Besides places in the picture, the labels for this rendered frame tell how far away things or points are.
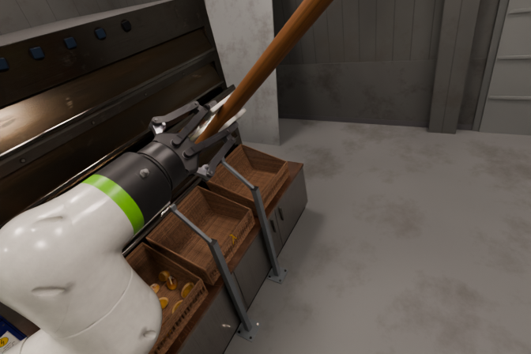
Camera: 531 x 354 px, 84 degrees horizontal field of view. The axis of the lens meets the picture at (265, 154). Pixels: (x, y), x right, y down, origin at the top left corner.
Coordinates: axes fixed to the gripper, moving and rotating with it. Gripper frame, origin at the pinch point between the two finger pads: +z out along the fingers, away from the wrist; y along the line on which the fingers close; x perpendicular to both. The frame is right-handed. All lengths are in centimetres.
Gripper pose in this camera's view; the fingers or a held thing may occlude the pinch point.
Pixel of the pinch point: (225, 113)
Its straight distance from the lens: 57.6
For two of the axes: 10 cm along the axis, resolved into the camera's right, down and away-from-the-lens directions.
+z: 4.5, -5.4, 7.1
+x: 5.5, -4.6, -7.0
